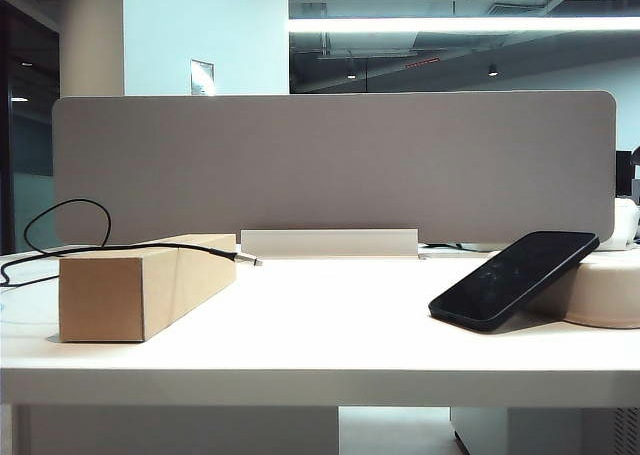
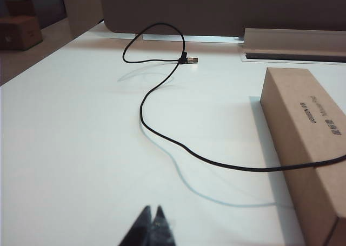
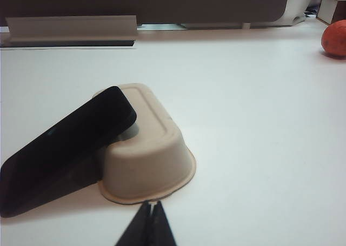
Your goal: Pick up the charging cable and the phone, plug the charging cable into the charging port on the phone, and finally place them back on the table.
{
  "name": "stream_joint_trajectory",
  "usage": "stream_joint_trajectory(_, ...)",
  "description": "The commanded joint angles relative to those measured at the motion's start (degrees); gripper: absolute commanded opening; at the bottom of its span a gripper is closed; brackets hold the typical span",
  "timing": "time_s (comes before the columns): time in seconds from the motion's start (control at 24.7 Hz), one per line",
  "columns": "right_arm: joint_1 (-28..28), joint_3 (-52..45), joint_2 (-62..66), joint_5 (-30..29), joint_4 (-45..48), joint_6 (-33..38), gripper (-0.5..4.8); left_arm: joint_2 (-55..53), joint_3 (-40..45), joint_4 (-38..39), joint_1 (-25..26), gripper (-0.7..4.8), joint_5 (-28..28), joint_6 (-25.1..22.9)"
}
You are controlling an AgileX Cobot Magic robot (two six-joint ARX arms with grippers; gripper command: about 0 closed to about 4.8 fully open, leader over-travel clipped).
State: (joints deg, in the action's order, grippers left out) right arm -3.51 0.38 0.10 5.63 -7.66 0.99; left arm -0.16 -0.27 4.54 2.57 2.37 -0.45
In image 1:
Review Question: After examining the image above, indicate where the long brown cardboard box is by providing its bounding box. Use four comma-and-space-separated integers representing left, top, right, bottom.
58, 233, 238, 344

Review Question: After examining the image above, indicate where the white device behind divider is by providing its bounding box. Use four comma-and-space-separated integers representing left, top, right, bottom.
597, 197, 640, 252

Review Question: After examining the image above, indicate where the grey desk divider panel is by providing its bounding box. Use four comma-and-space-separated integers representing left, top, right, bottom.
52, 90, 619, 247

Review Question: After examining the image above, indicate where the white desk leg panel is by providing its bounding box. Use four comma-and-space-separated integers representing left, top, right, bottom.
9, 404, 340, 455

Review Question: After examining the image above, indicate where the beige pillar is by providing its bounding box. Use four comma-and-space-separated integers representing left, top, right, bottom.
58, 0, 125, 99

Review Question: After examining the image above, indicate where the black charging cable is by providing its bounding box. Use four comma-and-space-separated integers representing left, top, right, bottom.
0, 198, 264, 301

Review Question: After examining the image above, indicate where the white pulp tray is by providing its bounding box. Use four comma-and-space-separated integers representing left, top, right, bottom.
519, 259, 640, 330

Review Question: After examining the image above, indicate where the black smartphone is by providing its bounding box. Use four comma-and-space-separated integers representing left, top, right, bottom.
428, 230, 601, 335

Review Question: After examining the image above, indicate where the framed wall poster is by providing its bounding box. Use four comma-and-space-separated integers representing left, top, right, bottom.
190, 58, 216, 97

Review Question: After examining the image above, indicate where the black monitor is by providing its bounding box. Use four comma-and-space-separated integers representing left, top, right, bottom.
615, 144, 640, 197

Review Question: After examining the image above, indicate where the white cable port flap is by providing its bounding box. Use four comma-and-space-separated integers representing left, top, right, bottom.
239, 227, 420, 260

